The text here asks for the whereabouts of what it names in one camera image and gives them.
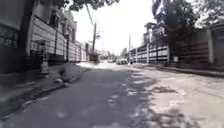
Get pale vehicle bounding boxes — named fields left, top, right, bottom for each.
left=115, top=58, right=129, bottom=66

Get small roadside shelter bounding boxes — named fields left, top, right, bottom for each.
left=88, top=51, right=102, bottom=65

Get thin pole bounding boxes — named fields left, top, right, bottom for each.
left=128, top=33, right=132, bottom=64

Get grey concrete road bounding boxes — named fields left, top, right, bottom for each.
left=0, top=61, right=224, bottom=128

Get utility pole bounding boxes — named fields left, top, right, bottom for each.
left=91, top=22, right=98, bottom=54

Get white panelled fence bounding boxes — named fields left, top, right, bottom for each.
left=128, top=42, right=172, bottom=65

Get pile of rubble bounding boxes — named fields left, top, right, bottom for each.
left=54, top=63, right=86, bottom=84

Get multi-storey building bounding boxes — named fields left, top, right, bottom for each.
left=142, top=21, right=168, bottom=46

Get raised kerb pavement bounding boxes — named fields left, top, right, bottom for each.
left=131, top=62, right=224, bottom=78

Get tall dark trees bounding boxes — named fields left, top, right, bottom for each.
left=151, top=0, right=224, bottom=58

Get grey concrete pavement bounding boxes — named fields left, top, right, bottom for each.
left=0, top=63, right=91, bottom=121

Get overhead wires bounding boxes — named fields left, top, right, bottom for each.
left=84, top=3, right=104, bottom=44

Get pale short post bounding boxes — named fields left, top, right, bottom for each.
left=34, top=39, right=51, bottom=77

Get building with pale panelled wall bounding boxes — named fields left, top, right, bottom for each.
left=26, top=1, right=91, bottom=66

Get grey gated wall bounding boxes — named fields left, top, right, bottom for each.
left=178, top=23, right=224, bottom=68

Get dark wall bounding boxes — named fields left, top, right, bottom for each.
left=0, top=0, right=29, bottom=74

